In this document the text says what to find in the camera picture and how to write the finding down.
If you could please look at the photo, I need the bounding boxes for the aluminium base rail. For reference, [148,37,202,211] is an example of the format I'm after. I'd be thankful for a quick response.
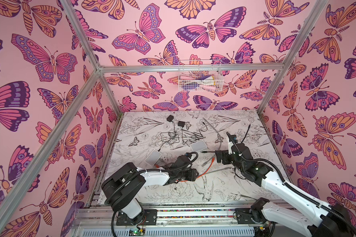
[70,205,301,237]

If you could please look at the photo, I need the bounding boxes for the black power adapter cable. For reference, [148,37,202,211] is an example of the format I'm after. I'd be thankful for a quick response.
[157,121,182,153]

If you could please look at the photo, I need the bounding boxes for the black power adapter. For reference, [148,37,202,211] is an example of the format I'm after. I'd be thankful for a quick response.
[167,115,174,122]
[178,121,186,127]

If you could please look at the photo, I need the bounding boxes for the white network switch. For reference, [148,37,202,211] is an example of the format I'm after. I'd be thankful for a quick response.
[145,149,162,166]
[190,140,208,152]

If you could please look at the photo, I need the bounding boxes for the black power adapter left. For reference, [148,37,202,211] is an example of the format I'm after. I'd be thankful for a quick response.
[167,115,174,122]

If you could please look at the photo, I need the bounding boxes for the black power adapter right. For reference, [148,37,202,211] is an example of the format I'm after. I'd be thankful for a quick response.
[178,121,186,127]

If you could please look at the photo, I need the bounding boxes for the grey slotted cable duct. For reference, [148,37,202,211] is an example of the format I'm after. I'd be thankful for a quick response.
[115,226,256,237]

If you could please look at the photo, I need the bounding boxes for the black ethernet cable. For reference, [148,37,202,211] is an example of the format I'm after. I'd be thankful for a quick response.
[201,124,252,154]

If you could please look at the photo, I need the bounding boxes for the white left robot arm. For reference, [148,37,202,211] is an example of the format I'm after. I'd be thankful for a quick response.
[101,152,199,225]

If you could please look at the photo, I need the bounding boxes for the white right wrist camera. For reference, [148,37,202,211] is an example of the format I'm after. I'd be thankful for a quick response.
[226,132,237,155]

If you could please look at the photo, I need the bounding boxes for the red ethernet cable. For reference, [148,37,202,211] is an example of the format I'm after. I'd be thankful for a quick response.
[180,156,216,183]

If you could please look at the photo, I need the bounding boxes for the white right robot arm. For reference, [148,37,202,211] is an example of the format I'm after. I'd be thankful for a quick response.
[215,142,356,237]

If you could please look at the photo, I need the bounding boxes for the wire basket on wall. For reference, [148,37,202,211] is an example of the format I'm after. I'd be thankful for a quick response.
[177,63,224,93]

